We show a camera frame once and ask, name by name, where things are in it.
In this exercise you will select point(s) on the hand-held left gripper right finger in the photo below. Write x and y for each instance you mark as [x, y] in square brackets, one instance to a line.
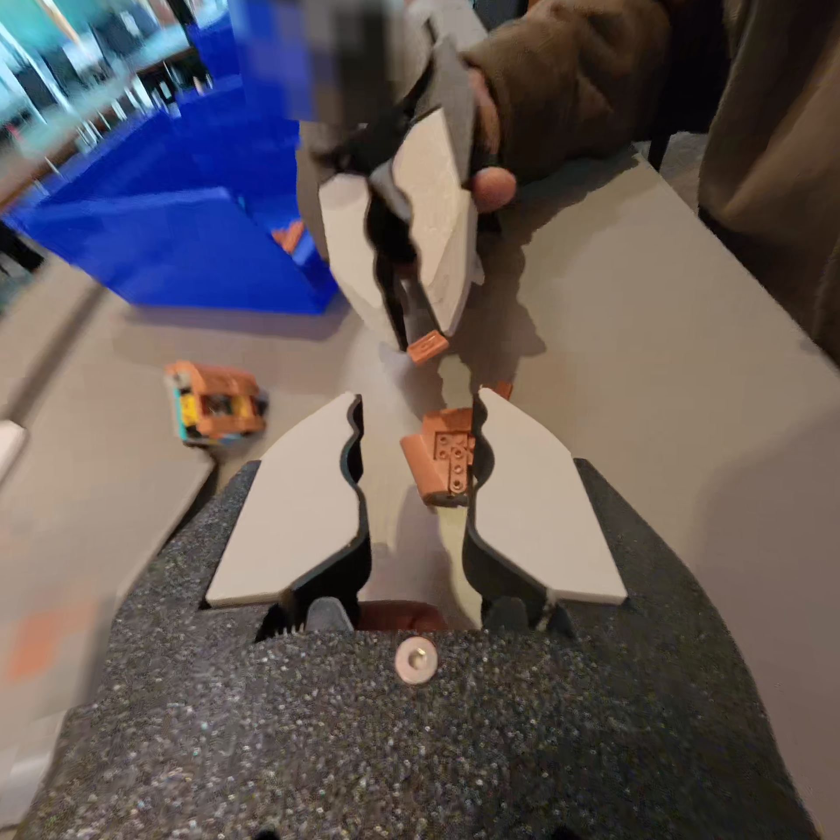
[544, 518]

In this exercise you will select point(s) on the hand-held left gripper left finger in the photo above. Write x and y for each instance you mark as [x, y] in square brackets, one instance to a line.
[289, 518]

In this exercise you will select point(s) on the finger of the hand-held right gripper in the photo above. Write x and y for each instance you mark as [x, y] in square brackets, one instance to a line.
[436, 216]
[344, 229]

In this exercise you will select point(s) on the brown toy brick assembly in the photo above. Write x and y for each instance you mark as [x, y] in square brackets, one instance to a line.
[446, 459]

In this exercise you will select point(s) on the brown hollow brick tile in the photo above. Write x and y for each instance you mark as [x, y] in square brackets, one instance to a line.
[428, 348]

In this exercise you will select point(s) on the blue plastic bin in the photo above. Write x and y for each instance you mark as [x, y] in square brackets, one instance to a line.
[164, 249]
[213, 52]

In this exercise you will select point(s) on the person's right hand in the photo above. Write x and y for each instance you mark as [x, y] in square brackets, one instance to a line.
[492, 189]

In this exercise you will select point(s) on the small brown toy brick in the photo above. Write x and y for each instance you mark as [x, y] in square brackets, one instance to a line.
[296, 231]
[282, 239]

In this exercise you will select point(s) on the brown toy brick vehicle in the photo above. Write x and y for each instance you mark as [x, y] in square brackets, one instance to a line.
[216, 407]

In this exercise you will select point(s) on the flat brown brick tile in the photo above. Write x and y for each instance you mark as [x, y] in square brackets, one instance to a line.
[504, 391]

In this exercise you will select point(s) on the open grey booklet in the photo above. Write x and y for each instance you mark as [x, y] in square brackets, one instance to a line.
[98, 512]

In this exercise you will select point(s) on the person's brown jacket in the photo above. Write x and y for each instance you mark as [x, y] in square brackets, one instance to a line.
[781, 131]

